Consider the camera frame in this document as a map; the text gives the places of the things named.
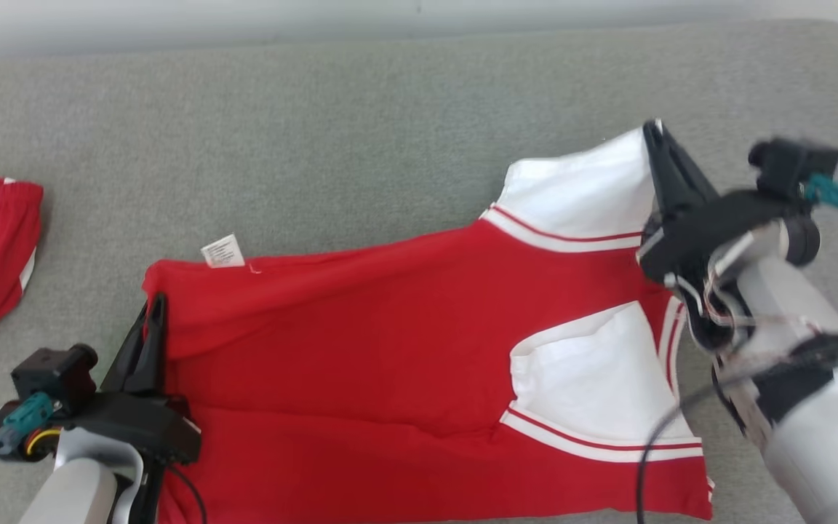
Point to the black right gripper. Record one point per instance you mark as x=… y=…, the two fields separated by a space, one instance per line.
x=710 y=233

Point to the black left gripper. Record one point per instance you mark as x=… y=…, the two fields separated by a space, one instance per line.
x=142 y=426

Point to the red white basketball jersey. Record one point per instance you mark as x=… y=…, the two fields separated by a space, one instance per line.
x=390 y=349

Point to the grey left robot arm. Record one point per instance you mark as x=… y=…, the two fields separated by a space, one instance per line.
x=77 y=487

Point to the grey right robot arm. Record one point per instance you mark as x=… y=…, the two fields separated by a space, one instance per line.
x=826 y=437

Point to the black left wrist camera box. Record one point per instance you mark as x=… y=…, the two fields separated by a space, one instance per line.
x=52 y=375

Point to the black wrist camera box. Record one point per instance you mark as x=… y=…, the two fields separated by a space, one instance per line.
x=790 y=164
x=52 y=375

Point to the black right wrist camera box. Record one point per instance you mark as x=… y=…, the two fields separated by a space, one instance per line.
x=790 y=164

